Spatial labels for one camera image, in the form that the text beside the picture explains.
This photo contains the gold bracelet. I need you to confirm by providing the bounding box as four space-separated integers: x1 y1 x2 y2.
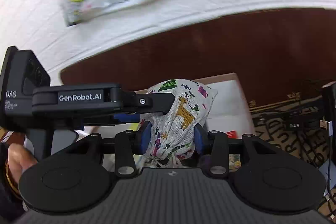
5 161 23 201

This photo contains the black electronic device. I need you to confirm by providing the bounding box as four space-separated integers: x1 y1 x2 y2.
285 84 336 135

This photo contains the printed white drawstring pouch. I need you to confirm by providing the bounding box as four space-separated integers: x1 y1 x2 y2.
135 79 218 168

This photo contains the person's left hand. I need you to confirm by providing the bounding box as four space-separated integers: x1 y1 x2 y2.
7 144 38 185

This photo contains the tan cardboard container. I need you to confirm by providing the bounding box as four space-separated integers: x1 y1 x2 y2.
75 72 256 170

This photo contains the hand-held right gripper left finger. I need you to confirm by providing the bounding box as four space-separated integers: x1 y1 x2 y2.
63 122 153 178

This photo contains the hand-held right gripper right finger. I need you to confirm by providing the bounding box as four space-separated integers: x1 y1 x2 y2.
194 124 280 179

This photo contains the grey cable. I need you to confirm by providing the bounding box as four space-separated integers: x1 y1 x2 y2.
319 156 336 203

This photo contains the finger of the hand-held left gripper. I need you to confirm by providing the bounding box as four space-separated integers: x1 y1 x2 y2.
110 88 176 126

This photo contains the letter-printed brown blanket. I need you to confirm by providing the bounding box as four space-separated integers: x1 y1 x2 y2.
248 80 336 224

